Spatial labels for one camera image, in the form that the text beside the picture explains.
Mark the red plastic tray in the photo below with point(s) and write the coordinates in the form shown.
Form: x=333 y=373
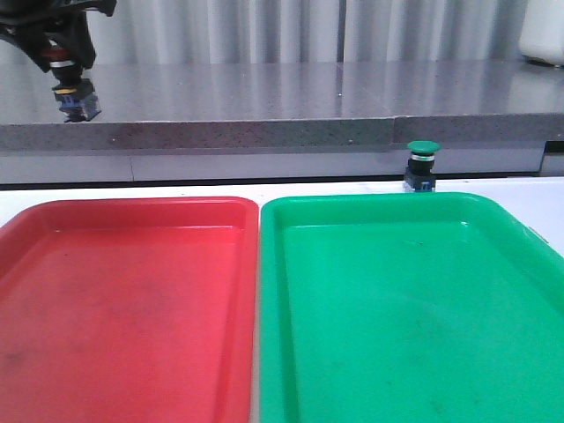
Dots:
x=129 y=310

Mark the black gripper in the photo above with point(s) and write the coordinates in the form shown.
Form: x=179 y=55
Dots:
x=18 y=19

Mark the grey stone counter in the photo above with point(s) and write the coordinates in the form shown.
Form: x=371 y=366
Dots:
x=291 y=105

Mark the green mushroom push button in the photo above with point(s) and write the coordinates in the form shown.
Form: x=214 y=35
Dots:
x=418 y=174

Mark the red mushroom push button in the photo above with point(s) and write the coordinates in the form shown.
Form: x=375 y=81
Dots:
x=75 y=95

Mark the green plastic tray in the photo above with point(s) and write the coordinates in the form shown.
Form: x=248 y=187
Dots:
x=437 y=307

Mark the white appliance on counter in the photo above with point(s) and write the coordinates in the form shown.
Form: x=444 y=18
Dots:
x=541 y=37

